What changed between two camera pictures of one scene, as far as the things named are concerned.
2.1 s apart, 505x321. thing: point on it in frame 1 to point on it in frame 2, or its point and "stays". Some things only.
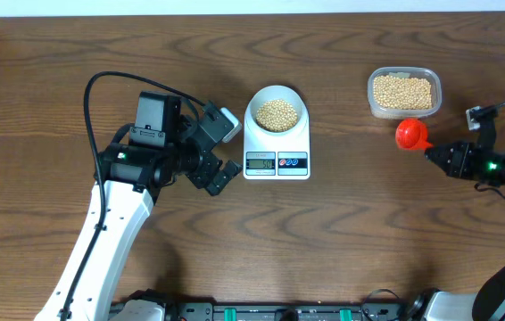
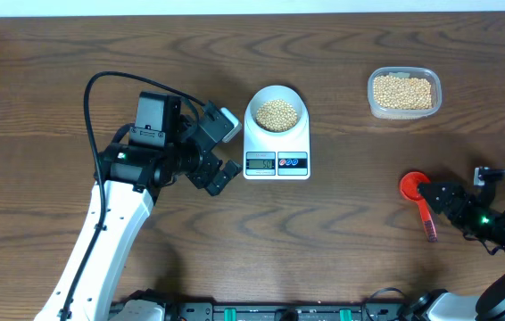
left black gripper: (202, 176) stays
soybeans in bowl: (277, 116) stays
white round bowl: (277, 109) stays
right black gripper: (460, 165) to (455, 191)
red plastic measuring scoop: (411, 134) to (409, 187)
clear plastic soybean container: (403, 92) stays
